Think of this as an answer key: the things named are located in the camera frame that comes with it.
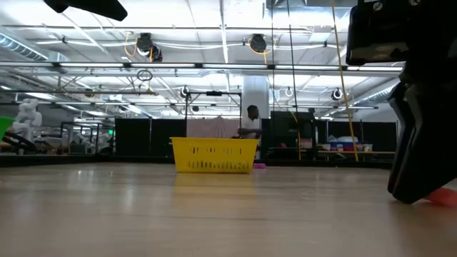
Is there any green board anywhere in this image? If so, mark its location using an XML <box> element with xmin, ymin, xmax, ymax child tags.
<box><xmin>0</xmin><ymin>116</ymin><xmax>16</xmax><ymax>143</ymax></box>

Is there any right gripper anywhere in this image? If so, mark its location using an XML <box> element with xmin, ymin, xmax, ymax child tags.
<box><xmin>346</xmin><ymin>0</ymin><xmax>457</xmax><ymax>85</ymax></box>

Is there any table with storage bins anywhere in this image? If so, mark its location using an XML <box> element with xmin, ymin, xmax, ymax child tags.
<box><xmin>317</xmin><ymin>135</ymin><xmax>375</xmax><ymax>155</ymax></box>

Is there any black metal rig frame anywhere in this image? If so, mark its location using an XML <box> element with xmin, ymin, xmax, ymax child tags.
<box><xmin>184</xmin><ymin>91</ymin><xmax>243</xmax><ymax>140</ymax></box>

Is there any black partition panel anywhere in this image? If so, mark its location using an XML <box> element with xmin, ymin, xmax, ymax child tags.
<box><xmin>114</xmin><ymin>118</ymin><xmax>186</xmax><ymax>157</ymax></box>
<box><xmin>260</xmin><ymin>111</ymin><xmax>398</xmax><ymax>162</ymax></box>

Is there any pink hanging cloth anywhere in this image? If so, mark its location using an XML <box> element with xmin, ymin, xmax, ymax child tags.
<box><xmin>186</xmin><ymin>116</ymin><xmax>241</xmax><ymax>139</ymax></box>

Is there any long ceiling light bar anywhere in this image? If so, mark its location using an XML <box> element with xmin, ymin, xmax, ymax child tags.
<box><xmin>0</xmin><ymin>61</ymin><xmax>404</xmax><ymax>72</ymax></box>

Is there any yellow plastic basket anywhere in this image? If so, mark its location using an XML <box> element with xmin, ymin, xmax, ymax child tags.
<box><xmin>170</xmin><ymin>137</ymin><xmax>259</xmax><ymax>175</ymax></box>

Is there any yellow extension cable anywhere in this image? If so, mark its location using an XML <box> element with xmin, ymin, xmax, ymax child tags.
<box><xmin>330</xmin><ymin>0</ymin><xmax>360</xmax><ymax>163</ymax></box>

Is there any person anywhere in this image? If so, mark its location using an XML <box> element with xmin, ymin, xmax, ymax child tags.
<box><xmin>236</xmin><ymin>104</ymin><xmax>262</xmax><ymax>140</ymax></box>

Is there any white humanoid robot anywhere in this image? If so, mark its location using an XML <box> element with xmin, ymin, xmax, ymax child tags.
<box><xmin>11</xmin><ymin>99</ymin><xmax>44</xmax><ymax>143</ymax></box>

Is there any white square pillar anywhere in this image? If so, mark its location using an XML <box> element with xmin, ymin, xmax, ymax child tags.
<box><xmin>242</xmin><ymin>74</ymin><xmax>271</xmax><ymax>141</ymax></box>

